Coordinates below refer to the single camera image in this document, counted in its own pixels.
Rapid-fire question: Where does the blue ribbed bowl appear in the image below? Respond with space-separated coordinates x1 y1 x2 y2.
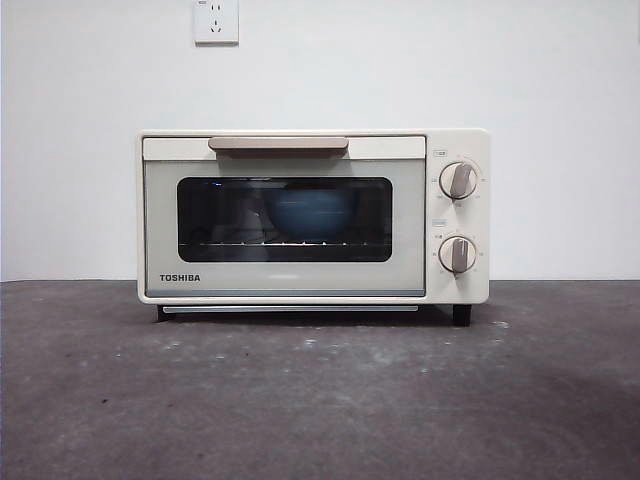
263 188 359 241

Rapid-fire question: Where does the oven door with glass window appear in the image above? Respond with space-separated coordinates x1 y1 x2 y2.
142 134 428 299

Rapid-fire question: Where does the beige oven knob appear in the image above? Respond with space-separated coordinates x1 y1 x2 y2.
438 235 478 275
438 160 479 202

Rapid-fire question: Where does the cream toaster oven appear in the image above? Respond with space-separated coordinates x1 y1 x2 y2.
135 128 492 328

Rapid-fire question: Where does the metal wire oven rack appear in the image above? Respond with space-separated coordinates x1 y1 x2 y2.
197 239 371 249

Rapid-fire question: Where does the white wall socket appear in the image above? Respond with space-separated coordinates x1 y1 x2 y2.
193 0 240 48

